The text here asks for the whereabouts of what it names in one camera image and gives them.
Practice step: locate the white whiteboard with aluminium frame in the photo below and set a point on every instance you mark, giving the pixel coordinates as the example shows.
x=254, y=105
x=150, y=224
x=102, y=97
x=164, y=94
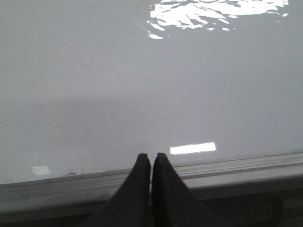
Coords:
x=87, y=85

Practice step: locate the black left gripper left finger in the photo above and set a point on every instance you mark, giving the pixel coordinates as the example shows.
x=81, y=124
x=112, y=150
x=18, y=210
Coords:
x=128, y=207

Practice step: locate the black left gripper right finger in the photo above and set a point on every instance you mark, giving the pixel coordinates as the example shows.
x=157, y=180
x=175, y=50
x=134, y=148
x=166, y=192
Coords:
x=173, y=204

